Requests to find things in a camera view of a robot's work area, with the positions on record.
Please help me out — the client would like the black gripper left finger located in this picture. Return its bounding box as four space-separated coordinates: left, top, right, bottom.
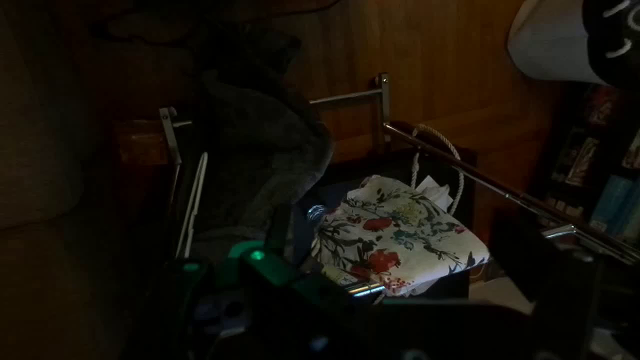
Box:
263 201 296 259

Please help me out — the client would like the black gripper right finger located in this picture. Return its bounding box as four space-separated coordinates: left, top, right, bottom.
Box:
533 223 604 351

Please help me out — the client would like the grey hanging garment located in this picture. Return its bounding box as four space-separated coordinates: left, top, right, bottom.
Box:
189 31 336 257

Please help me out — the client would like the teal book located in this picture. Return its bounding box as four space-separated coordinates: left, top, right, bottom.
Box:
589 174 638 236

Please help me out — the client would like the dark bookshelf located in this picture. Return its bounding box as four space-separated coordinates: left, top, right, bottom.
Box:
533 82 640 267

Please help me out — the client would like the white floral folded cloth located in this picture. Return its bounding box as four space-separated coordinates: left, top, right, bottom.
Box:
306 174 493 298

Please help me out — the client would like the chrome clothes rack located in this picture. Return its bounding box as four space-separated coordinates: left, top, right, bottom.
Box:
159 71 640 267

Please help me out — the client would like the white crumpled paper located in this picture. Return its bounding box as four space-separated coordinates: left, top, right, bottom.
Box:
415 174 457 207

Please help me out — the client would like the white lampshade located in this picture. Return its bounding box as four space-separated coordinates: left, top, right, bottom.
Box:
506 0 611 86

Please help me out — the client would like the white cable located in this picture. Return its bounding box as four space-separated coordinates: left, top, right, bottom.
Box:
406 122 469 215

